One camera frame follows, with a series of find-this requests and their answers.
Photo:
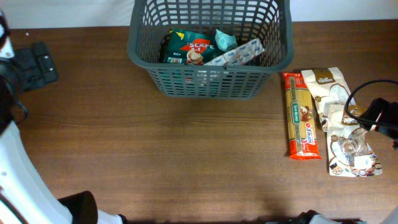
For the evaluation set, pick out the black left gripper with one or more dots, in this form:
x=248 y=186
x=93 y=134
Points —
x=43 y=62

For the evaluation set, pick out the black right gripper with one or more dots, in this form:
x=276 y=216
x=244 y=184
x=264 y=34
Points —
x=374 y=112

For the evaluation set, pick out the beige Pantree mushroom pouch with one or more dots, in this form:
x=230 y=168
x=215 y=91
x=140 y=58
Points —
x=349 y=155

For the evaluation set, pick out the green Nescafe coffee bag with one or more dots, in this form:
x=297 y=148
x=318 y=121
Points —
x=190 y=48

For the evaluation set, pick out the multicolour tissue pack strip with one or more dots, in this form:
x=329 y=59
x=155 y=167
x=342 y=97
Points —
x=240 y=55

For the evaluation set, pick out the teal tissue packet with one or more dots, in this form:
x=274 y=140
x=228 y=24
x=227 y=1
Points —
x=225 y=42

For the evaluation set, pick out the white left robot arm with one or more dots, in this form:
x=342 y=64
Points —
x=25 y=198

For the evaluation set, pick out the beige Pantree pouch upper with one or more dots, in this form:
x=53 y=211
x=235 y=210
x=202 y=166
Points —
x=327 y=87

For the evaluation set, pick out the San Remo spaghetti packet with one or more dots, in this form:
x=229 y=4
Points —
x=303 y=142

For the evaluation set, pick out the grey plastic basket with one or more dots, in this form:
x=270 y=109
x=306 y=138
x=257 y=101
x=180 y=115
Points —
x=268 y=21

